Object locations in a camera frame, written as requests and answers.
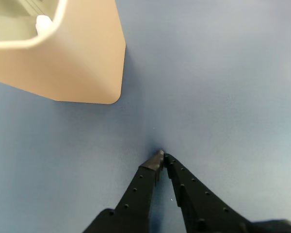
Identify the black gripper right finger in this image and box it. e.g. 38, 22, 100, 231
163, 152, 291, 233

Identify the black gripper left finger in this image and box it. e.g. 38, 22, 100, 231
82, 150, 165, 233

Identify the beige square box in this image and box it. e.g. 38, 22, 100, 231
0, 0, 126, 105

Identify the dark blue mat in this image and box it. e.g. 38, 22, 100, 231
0, 0, 291, 233

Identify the white crumpled tissue paper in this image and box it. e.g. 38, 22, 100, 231
35, 14, 53, 33

